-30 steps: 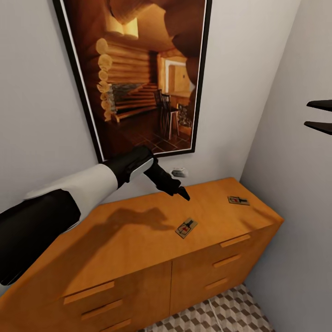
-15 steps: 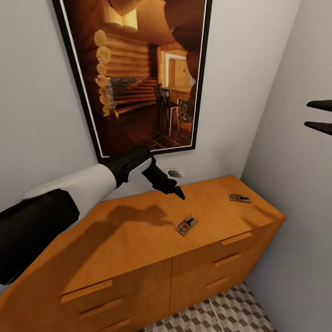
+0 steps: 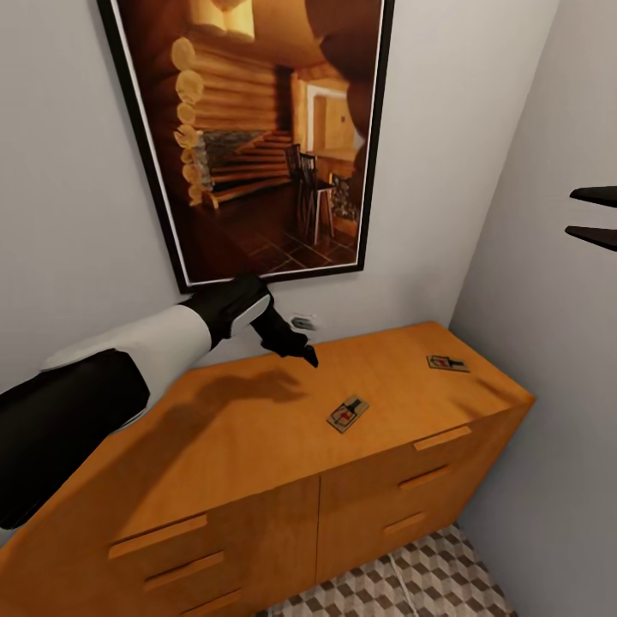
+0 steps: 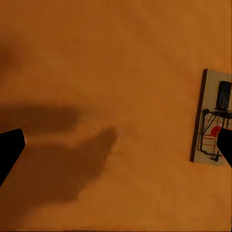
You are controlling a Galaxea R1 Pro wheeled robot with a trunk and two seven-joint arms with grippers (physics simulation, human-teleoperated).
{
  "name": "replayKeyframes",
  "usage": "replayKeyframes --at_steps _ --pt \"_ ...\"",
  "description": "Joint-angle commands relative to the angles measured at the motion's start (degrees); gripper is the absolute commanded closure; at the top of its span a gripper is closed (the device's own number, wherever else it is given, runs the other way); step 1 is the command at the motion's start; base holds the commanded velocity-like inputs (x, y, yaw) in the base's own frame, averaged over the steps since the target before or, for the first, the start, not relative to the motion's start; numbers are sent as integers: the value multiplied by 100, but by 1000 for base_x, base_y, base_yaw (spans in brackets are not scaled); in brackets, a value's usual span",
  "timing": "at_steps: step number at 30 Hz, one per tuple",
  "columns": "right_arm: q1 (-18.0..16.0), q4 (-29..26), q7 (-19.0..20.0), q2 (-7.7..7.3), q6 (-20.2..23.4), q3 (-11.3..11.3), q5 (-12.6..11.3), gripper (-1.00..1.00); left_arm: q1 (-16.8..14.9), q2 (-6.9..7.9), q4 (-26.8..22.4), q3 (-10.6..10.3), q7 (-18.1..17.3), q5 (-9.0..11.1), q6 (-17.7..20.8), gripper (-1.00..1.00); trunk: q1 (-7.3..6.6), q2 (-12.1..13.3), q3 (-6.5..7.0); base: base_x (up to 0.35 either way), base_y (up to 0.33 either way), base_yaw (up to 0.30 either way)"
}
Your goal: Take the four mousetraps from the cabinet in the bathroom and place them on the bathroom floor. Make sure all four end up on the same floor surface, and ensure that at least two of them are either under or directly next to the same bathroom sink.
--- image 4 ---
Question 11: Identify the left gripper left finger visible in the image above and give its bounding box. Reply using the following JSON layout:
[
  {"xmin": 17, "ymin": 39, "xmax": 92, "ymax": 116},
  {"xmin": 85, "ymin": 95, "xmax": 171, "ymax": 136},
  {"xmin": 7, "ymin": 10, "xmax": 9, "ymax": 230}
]
[{"xmin": 0, "ymin": 129, "xmax": 25, "ymax": 186}]

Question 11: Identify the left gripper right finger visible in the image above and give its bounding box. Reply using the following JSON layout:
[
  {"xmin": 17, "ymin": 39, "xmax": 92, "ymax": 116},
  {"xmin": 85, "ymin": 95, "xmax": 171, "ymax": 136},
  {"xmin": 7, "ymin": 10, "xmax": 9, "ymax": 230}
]
[{"xmin": 217, "ymin": 128, "xmax": 232, "ymax": 167}]

